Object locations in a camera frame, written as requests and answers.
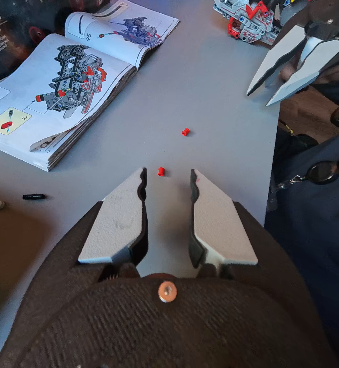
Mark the person's right forearm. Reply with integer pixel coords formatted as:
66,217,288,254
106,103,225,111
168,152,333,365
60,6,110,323
310,57,339,111

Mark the open instruction booklet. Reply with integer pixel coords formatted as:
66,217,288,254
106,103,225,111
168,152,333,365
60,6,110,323
0,0,180,173

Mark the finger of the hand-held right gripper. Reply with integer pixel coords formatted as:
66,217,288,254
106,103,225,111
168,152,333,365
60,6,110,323
246,24,307,97
265,38,339,108

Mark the black toy set box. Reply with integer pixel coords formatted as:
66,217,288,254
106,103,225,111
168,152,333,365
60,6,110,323
0,0,113,89

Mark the person's right hand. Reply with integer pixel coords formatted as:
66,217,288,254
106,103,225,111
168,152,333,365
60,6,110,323
280,62,300,83

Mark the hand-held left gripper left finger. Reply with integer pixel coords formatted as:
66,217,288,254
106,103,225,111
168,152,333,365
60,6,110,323
77,167,149,267

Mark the black grey lego truck model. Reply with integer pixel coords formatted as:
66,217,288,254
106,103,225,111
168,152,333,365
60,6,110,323
213,0,295,46

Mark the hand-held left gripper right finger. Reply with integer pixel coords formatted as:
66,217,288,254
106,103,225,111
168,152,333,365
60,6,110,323
188,168,259,269

